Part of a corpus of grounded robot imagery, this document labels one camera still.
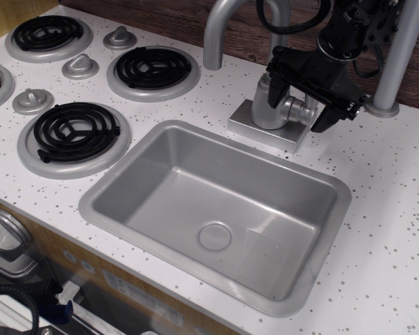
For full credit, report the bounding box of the grey stove knob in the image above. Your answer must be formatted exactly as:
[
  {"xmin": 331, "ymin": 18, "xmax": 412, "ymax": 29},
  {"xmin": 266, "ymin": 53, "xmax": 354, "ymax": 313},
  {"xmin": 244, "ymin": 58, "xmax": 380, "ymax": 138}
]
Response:
[
  {"xmin": 103, "ymin": 26, "xmax": 137, "ymax": 50},
  {"xmin": 12, "ymin": 89, "xmax": 54, "ymax": 116},
  {"xmin": 61, "ymin": 54, "xmax": 99, "ymax": 80}
]

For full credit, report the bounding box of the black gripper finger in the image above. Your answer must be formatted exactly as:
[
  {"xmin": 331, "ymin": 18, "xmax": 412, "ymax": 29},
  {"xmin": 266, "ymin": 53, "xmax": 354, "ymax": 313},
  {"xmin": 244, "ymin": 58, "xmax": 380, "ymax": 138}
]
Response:
[
  {"xmin": 267, "ymin": 72, "xmax": 290, "ymax": 108},
  {"xmin": 311, "ymin": 106, "xmax": 343, "ymax": 133}
]

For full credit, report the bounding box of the silver curved faucet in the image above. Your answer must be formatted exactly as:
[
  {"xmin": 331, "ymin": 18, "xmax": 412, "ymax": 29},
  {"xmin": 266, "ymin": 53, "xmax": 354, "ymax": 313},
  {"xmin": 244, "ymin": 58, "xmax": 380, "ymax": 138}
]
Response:
[{"xmin": 203, "ymin": 0, "xmax": 312, "ymax": 154}]

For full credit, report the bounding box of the back black stove burner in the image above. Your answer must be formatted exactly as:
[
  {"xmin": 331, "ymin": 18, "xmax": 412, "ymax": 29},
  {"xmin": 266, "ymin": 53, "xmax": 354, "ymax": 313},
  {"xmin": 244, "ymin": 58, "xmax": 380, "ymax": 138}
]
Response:
[{"xmin": 5, "ymin": 15, "xmax": 93, "ymax": 64}]

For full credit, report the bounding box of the grey middle stove knob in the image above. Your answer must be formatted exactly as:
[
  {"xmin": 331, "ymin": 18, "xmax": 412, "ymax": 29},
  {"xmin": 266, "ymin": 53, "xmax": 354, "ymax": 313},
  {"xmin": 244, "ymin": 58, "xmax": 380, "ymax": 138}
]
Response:
[{"xmin": 61, "ymin": 54, "xmax": 99, "ymax": 80}]

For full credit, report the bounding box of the black stove burner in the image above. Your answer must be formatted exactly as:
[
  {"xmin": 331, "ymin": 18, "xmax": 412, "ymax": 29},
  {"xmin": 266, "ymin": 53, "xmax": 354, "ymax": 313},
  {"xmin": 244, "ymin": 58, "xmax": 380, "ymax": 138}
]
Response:
[
  {"xmin": 106, "ymin": 46, "xmax": 200, "ymax": 103},
  {"xmin": 17, "ymin": 102, "xmax": 131, "ymax": 180},
  {"xmin": 5, "ymin": 15, "xmax": 93, "ymax": 64}
]

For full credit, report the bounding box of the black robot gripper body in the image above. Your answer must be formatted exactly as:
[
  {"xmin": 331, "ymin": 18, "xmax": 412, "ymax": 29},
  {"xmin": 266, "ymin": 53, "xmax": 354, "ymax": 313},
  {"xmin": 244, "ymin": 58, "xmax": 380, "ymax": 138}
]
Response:
[{"xmin": 267, "ymin": 46, "xmax": 367, "ymax": 120}]

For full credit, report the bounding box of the blue clamp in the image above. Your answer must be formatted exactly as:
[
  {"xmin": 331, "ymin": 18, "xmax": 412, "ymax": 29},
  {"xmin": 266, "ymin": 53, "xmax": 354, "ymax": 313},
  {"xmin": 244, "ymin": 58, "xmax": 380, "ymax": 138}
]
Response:
[{"xmin": 53, "ymin": 301, "xmax": 74, "ymax": 325}]

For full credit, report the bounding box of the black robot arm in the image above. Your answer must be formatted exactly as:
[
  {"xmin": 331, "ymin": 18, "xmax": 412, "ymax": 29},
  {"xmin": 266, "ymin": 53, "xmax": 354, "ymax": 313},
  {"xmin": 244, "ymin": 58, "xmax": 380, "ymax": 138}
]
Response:
[{"xmin": 256, "ymin": 1, "xmax": 403, "ymax": 133}]

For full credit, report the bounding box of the silver faucet lever handle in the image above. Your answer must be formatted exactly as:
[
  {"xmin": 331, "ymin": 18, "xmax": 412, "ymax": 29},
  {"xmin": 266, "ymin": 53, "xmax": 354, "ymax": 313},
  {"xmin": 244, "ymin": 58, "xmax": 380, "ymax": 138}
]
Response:
[{"xmin": 280, "ymin": 95, "xmax": 318, "ymax": 126}]

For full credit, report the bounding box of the grey sink basin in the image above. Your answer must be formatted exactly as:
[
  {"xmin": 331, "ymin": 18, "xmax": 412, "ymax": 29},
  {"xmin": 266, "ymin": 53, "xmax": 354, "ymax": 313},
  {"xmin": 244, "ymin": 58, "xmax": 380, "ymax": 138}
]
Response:
[{"xmin": 79, "ymin": 120, "xmax": 352, "ymax": 317}]

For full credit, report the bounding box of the front black stove burner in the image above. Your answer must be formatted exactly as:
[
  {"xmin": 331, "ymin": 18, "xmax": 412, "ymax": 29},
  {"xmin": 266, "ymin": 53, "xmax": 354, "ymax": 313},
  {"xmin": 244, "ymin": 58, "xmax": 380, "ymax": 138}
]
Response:
[{"xmin": 17, "ymin": 102, "xmax": 131, "ymax": 180}]

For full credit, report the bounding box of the black braided cable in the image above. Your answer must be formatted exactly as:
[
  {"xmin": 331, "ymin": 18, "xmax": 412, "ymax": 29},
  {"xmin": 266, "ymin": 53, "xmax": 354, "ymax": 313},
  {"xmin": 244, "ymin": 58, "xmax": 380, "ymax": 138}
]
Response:
[{"xmin": 255, "ymin": 0, "xmax": 335, "ymax": 36}]

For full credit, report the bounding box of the grey back stove knob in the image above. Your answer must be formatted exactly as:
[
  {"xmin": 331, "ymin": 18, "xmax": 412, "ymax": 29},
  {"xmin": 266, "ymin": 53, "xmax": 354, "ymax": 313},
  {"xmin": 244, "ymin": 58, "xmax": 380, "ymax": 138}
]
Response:
[{"xmin": 103, "ymin": 26, "xmax": 137, "ymax": 50}]

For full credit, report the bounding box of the grey vertical support pole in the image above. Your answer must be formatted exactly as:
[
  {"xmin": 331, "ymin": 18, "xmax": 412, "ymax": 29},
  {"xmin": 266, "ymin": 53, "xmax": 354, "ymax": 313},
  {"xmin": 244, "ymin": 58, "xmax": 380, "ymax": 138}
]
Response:
[{"xmin": 365, "ymin": 0, "xmax": 419, "ymax": 119}]

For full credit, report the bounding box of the silver round oven dial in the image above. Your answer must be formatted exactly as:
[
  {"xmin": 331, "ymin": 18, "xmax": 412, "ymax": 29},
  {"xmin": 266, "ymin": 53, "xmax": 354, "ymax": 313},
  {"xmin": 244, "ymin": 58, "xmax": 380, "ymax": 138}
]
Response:
[{"xmin": 0, "ymin": 209, "xmax": 32, "ymax": 261}]

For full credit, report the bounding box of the black cable lower left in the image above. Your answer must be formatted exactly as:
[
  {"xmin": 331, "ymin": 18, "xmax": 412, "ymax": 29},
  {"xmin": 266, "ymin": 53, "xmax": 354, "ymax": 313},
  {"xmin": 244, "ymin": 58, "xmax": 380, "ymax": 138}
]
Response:
[{"xmin": 0, "ymin": 278, "xmax": 64, "ymax": 335}]

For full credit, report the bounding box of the middle black stove burner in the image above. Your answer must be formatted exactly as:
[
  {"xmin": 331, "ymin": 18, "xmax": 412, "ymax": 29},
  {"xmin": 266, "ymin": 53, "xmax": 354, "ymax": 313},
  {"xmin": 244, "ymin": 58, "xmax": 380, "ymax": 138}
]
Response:
[{"xmin": 106, "ymin": 46, "xmax": 200, "ymax": 103}]

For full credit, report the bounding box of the grey front stove knob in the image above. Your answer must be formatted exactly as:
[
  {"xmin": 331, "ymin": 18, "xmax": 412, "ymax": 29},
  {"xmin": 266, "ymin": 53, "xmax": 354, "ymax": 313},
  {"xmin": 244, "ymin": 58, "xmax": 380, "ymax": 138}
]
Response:
[{"xmin": 12, "ymin": 89, "xmax": 54, "ymax": 116}]

